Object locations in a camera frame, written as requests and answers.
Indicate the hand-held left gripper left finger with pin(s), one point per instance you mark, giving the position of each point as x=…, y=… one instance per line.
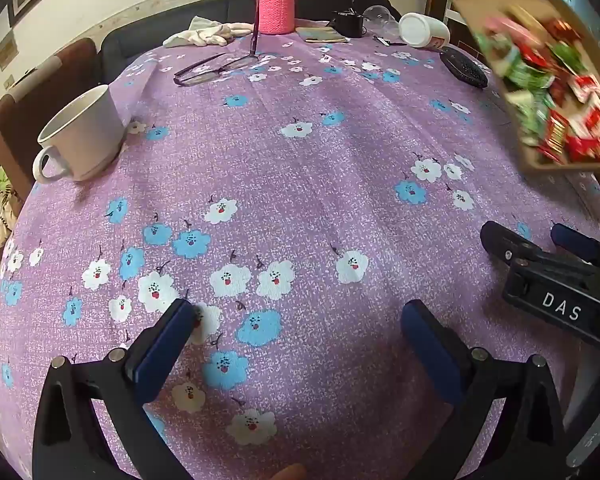
x=167, y=345

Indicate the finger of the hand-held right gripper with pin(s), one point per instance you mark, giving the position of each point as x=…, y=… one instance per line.
x=572, y=241
x=502, y=242

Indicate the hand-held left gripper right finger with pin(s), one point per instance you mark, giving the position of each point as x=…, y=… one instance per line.
x=427, y=345

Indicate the pile of snack packets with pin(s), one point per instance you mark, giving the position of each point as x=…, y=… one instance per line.
x=540, y=75

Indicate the person's left hand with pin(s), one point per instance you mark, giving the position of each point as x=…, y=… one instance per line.
x=287, y=472

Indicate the black glasses case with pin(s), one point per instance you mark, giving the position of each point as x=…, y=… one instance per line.
x=462, y=67

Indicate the purple floral tablecloth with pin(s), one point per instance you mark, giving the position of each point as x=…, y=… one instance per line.
x=300, y=185

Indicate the white mug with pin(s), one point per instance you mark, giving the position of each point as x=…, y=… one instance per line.
x=85, y=140

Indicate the white plastic jar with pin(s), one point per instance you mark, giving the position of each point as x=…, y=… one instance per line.
x=422, y=30

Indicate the small metal nail clipper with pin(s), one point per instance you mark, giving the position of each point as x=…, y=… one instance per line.
x=387, y=40

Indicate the clear plastic cup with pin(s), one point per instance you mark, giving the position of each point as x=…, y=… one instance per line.
x=380, y=17

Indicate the small black cup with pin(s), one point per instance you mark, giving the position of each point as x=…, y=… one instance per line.
x=349, y=24

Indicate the small fabric notebook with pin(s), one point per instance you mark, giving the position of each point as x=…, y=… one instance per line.
x=322, y=35

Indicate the dark-framed eyeglasses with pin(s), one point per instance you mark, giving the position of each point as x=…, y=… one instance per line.
x=205, y=67

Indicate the brown chair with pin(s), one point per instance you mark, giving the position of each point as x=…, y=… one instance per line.
x=35, y=95

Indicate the white cloth gloves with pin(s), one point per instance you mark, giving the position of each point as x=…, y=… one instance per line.
x=205, y=32

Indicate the dark sofa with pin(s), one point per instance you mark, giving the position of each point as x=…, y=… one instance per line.
x=180, y=20

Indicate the wall outlet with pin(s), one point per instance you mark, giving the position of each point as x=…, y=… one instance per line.
x=8, y=82

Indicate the small wall plaque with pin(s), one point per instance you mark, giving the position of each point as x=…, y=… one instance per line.
x=6, y=51

